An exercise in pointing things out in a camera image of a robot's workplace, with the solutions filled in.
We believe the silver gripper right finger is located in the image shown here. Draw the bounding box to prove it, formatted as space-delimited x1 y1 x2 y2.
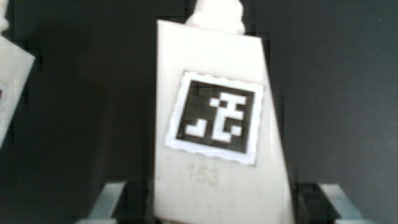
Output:
291 183 380 224

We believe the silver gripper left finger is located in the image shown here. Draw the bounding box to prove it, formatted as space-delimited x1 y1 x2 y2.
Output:
76 181 156 224

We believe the white stool leg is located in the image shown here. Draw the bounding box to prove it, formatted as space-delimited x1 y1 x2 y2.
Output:
154 0 295 224
0 6 37 148

